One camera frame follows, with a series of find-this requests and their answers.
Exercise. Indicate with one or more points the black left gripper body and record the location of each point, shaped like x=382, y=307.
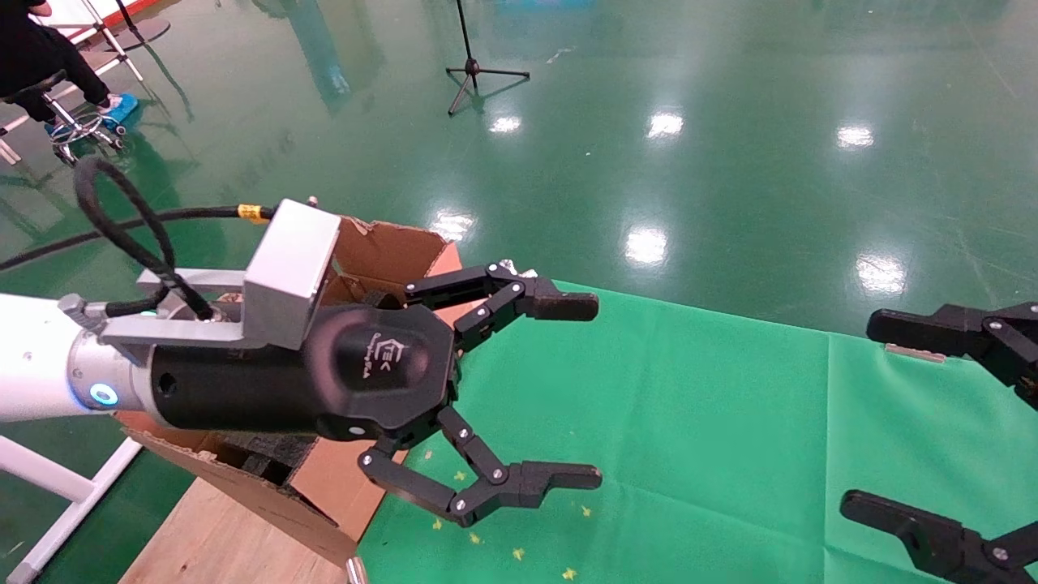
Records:
x=373, y=373

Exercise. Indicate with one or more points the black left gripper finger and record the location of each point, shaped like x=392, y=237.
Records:
x=551, y=480
x=559, y=307

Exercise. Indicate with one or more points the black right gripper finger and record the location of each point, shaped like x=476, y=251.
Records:
x=916, y=332
x=932, y=543

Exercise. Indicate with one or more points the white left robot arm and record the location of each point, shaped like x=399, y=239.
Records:
x=32, y=365

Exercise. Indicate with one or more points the large open cardboard carton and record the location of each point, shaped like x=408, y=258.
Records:
x=381, y=251

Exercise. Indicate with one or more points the black foam block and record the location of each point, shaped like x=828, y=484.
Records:
x=268, y=462

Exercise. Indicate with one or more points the green table cloth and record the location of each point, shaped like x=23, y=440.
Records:
x=689, y=446

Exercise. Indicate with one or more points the black tripod stand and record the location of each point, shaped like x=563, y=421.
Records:
x=473, y=65

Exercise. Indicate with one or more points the black round base stand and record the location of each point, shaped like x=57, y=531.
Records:
x=146, y=32

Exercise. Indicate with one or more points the person in black clothes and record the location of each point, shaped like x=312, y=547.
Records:
x=32, y=57

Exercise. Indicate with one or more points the white board red edge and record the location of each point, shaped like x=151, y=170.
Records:
x=73, y=8

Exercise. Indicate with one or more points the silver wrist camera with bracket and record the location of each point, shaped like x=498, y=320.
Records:
x=292, y=276

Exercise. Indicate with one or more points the white metal frame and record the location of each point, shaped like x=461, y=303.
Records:
x=40, y=474

